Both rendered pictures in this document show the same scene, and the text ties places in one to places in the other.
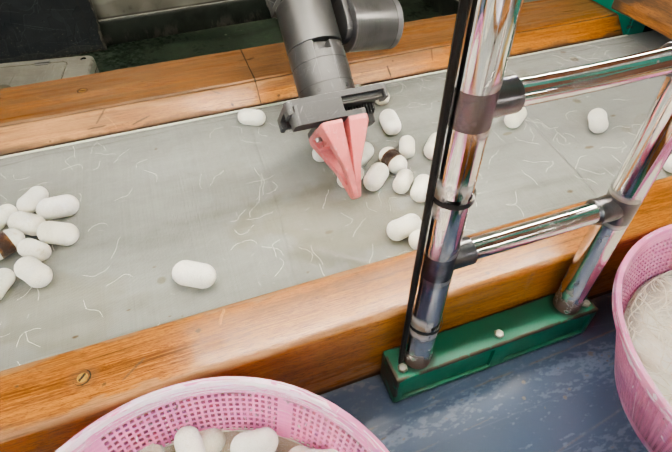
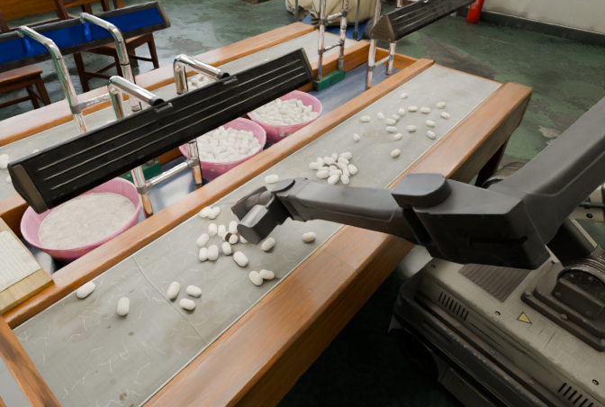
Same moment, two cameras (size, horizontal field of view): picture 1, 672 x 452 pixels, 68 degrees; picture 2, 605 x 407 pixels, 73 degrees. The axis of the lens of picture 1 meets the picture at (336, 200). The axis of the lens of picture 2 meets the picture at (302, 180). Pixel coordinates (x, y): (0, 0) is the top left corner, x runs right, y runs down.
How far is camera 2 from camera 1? 1.16 m
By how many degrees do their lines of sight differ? 94
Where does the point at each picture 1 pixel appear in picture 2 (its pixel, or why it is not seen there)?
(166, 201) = not seen: hidden behind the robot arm
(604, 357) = not seen: hidden behind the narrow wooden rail
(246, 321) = (245, 169)
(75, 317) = (294, 166)
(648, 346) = (128, 215)
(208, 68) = (354, 248)
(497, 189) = (180, 247)
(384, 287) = (212, 187)
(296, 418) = (223, 167)
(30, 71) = not seen: outside the picture
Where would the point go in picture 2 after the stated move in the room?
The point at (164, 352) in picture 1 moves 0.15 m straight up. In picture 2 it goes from (259, 159) to (257, 113)
